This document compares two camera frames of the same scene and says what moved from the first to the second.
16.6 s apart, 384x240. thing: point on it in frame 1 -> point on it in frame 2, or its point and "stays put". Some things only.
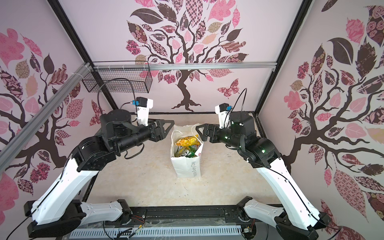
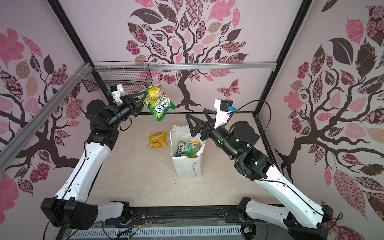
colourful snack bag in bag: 188,151 stays put
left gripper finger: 164,133 -> 136,100
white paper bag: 186,167 stays put
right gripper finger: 203,136 -> 193,130
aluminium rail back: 182,66 stays put
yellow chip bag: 188,141 -> 158,139
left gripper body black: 154,135 -> 125,100
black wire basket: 133,76 stays put
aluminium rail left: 13,145 stays put
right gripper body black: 215,129 stays put
